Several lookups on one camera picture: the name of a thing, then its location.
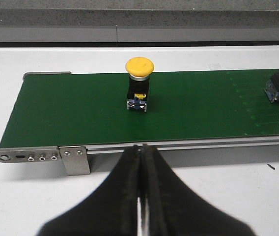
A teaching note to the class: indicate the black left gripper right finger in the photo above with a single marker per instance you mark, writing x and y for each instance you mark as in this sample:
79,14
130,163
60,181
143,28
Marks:
173,209

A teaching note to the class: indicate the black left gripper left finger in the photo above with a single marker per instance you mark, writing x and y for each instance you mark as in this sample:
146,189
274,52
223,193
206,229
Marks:
111,210

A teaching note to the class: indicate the yellow mushroom push button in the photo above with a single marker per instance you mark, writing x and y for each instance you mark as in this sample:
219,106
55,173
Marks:
139,70

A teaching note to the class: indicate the green conveyor belt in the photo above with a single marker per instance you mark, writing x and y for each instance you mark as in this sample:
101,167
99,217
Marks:
86,109

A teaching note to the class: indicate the grey stone counter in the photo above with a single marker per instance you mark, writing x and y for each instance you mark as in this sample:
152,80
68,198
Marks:
130,23

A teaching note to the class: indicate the aluminium conveyor frame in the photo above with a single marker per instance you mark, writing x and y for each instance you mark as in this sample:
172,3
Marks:
76,158

